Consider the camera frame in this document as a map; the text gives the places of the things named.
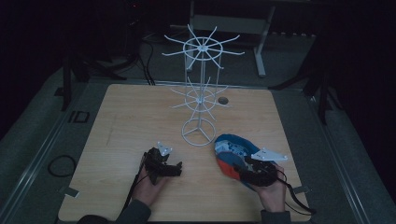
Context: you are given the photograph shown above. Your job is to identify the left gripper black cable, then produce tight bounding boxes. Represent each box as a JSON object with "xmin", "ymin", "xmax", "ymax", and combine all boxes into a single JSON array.
[{"xmin": 121, "ymin": 151, "xmax": 148, "ymax": 217}]

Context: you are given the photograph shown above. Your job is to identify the grey tape piece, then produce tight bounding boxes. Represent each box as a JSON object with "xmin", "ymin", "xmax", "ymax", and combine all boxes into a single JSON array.
[
  {"xmin": 291, "ymin": 185, "xmax": 311, "ymax": 195},
  {"xmin": 63, "ymin": 186, "xmax": 80, "ymax": 199}
]

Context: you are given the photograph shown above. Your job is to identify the coiled black floor cable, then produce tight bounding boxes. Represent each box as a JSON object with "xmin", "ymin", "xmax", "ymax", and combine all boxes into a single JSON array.
[{"xmin": 47, "ymin": 154, "xmax": 78, "ymax": 178}]

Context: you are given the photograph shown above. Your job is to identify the black tripod stand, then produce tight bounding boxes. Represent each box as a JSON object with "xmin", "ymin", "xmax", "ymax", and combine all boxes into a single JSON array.
[
  {"xmin": 54, "ymin": 50, "xmax": 128, "ymax": 112},
  {"xmin": 270, "ymin": 29, "xmax": 345, "ymax": 126}
]

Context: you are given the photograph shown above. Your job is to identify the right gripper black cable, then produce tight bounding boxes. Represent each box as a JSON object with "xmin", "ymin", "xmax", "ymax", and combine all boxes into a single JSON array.
[{"xmin": 275, "ymin": 168, "xmax": 318, "ymax": 217}]

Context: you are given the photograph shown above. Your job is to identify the blue and orange cap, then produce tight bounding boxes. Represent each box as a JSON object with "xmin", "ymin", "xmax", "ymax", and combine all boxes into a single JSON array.
[{"xmin": 213, "ymin": 133, "xmax": 279, "ymax": 191}]

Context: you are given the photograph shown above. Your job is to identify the person's left hand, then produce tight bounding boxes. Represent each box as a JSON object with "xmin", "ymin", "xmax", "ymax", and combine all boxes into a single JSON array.
[{"xmin": 132, "ymin": 167, "xmax": 172, "ymax": 207}]

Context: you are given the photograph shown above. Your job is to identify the white metal desk frame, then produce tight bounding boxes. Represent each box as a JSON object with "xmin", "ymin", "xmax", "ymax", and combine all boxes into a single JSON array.
[{"xmin": 185, "ymin": 0, "xmax": 314, "ymax": 78}]

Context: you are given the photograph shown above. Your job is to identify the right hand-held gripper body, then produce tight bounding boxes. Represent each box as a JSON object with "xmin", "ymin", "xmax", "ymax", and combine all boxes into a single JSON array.
[{"xmin": 240, "ymin": 147, "xmax": 289, "ymax": 188}]

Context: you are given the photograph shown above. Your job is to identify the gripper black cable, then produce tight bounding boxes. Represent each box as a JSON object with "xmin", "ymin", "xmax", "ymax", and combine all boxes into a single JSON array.
[
  {"xmin": 121, "ymin": 151, "xmax": 148, "ymax": 217},
  {"xmin": 275, "ymin": 168, "xmax": 318, "ymax": 217}
]

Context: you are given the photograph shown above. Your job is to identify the black floor cables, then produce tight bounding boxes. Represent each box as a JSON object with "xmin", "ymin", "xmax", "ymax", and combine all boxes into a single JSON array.
[{"xmin": 135, "ymin": 34, "xmax": 157, "ymax": 87}]

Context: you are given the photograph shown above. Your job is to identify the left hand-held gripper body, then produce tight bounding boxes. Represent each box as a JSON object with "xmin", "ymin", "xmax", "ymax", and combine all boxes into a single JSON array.
[{"xmin": 143, "ymin": 141, "xmax": 174, "ymax": 187}]

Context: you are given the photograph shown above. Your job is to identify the person's right hand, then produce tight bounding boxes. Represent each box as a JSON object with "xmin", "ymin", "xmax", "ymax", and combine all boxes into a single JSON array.
[{"xmin": 248, "ymin": 164, "xmax": 288, "ymax": 214}]

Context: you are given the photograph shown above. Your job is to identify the white wire display rack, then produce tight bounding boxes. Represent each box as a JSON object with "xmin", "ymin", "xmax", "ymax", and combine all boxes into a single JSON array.
[{"xmin": 161, "ymin": 23, "xmax": 246, "ymax": 147}]

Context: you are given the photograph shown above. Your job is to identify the black floor bracket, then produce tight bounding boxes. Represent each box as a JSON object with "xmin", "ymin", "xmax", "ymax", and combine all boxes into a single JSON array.
[{"xmin": 67, "ymin": 109, "xmax": 92, "ymax": 124}]

